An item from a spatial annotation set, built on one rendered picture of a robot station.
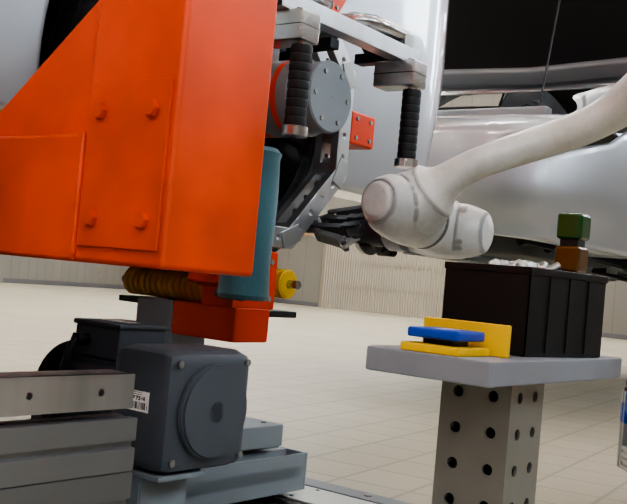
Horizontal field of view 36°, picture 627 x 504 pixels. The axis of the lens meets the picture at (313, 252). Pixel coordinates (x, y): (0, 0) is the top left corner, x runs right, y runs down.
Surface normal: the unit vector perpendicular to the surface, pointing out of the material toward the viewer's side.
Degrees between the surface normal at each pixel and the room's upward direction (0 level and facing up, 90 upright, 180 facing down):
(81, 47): 90
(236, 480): 90
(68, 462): 90
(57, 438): 90
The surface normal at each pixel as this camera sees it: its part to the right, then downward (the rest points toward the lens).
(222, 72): 0.79, 0.05
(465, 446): -0.60, -0.07
